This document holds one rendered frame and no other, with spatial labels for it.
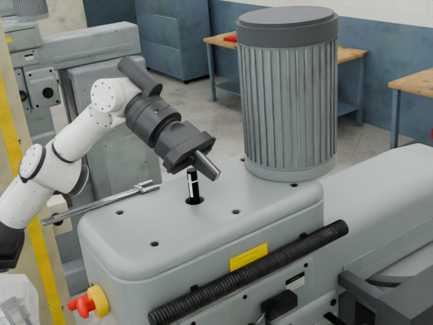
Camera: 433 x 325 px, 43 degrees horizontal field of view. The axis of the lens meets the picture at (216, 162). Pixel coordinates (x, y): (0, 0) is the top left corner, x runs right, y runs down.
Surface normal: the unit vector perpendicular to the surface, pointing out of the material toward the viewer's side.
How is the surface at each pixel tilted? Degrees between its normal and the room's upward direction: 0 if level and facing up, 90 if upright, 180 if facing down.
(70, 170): 68
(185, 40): 90
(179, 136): 30
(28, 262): 90
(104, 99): 76
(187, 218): 0
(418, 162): 0
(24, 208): 107
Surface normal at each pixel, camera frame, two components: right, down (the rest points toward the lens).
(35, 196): 0.25, 0.64
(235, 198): -0.08, -0.90
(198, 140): 0.32, -0.68
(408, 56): -0.83, 0.30
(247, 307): 0.56, 0.30
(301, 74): 0.15, 0.40
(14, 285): 0.63, -0.32
